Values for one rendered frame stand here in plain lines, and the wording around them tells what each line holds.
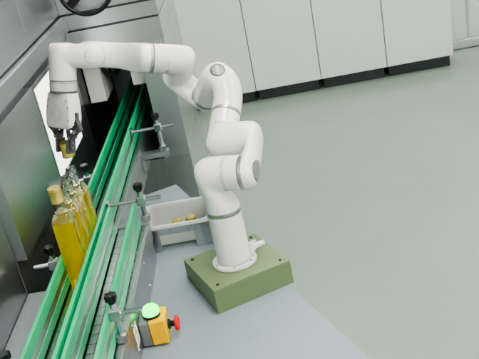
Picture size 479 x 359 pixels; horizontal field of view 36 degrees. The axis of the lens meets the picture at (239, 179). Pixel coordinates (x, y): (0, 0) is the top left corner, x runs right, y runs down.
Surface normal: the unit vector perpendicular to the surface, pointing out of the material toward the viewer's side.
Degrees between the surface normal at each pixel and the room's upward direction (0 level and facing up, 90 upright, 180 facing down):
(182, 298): 0
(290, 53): 90
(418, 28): 90
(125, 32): 90
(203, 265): 3
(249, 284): 90
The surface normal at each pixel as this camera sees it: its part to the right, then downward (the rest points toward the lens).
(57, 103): -0.57, 0.14
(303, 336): -0.18, -0.90
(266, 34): 0.02, 0.41
